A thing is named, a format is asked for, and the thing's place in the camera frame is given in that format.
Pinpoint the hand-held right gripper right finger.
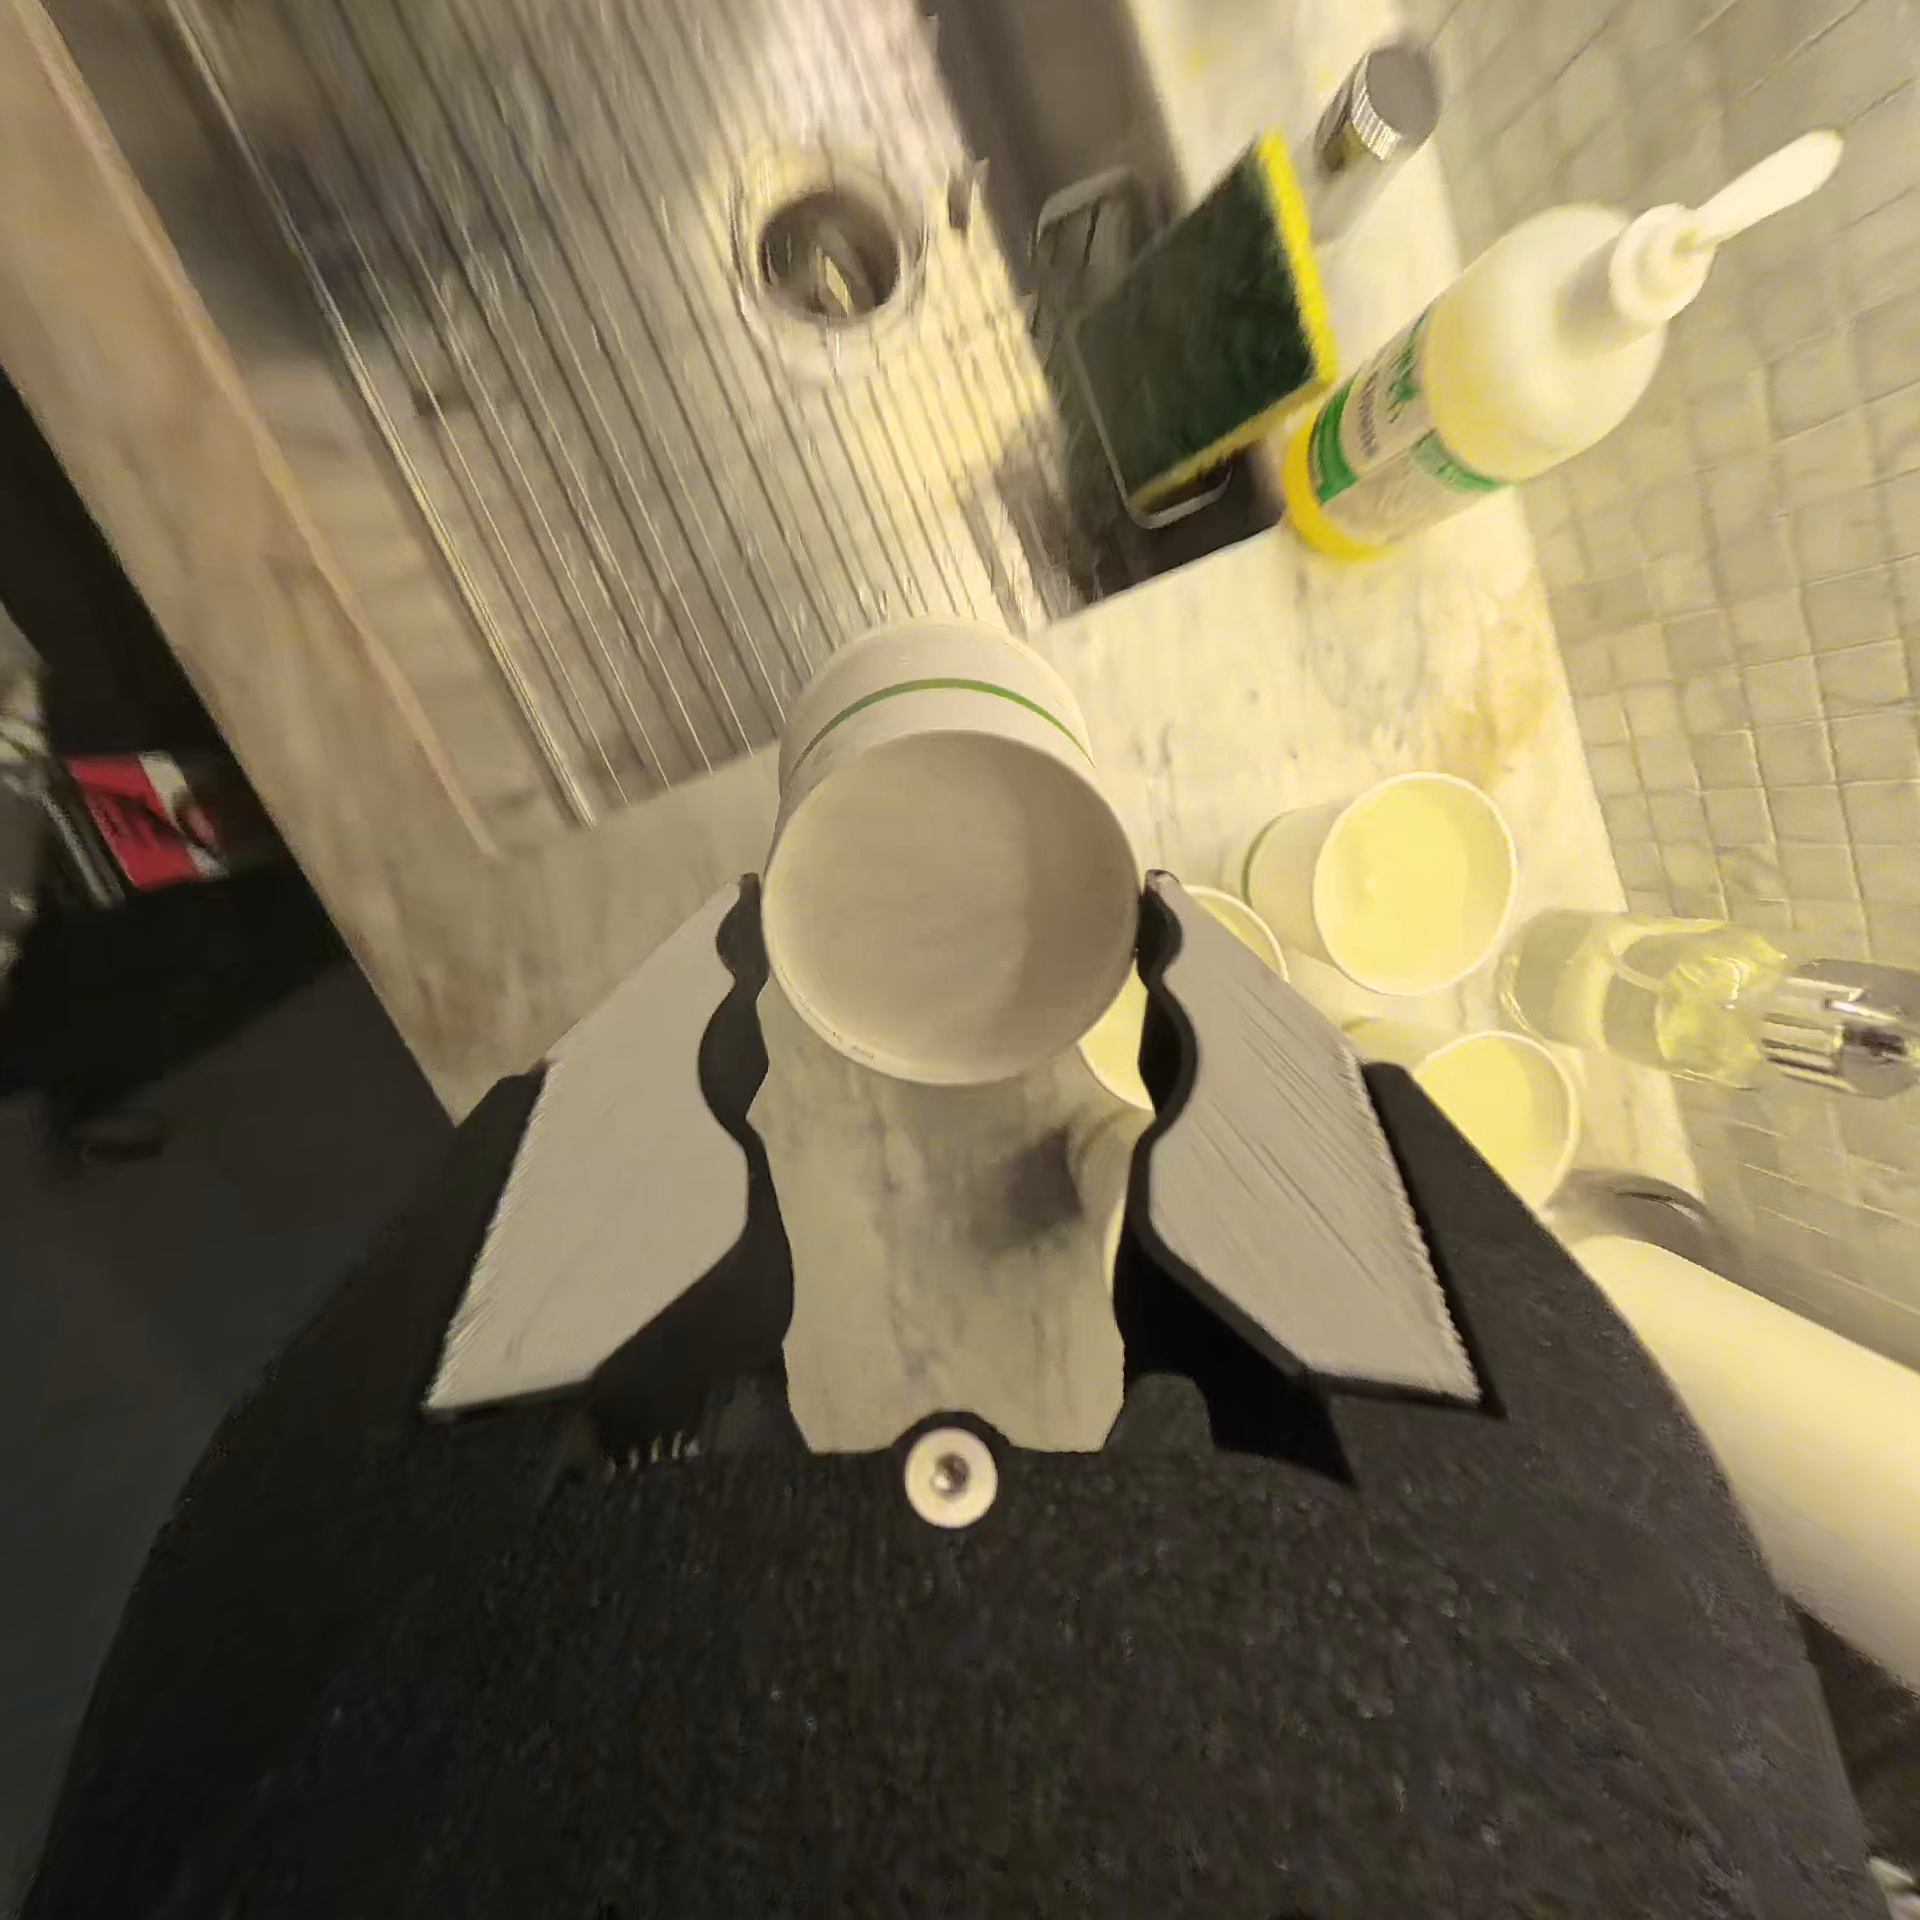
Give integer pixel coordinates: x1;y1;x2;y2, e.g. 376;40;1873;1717
1112;870;1484;1408

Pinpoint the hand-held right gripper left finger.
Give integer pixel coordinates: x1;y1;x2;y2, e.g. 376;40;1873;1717
422;878;798;1419

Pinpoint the glass soap dispenser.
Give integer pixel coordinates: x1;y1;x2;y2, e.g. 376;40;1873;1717
1496;908;1920;1097

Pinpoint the paper towel roll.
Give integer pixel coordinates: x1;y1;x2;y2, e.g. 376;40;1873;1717
1575;1229;1920;1652

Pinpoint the red printed box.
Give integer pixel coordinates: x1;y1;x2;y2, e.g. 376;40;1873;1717
57;749;232;886

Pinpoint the dish soap pump bottle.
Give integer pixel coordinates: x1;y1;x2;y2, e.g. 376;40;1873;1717
1282;127;1847;565

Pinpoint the yellow green sponge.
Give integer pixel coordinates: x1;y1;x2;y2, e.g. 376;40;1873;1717
1072;127;1342;512

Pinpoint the chrome sink fixture cap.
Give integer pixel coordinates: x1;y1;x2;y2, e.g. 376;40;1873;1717
1311;40;1445;169

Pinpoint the stainless steel sink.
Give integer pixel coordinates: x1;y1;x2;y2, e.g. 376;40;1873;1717
89;0;1247;841

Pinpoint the wire sponge holder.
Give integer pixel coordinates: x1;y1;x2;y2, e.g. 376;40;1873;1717
1030;163;1254;531

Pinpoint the wire sink grid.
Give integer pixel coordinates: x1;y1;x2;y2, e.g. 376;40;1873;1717
223;0;1080;817

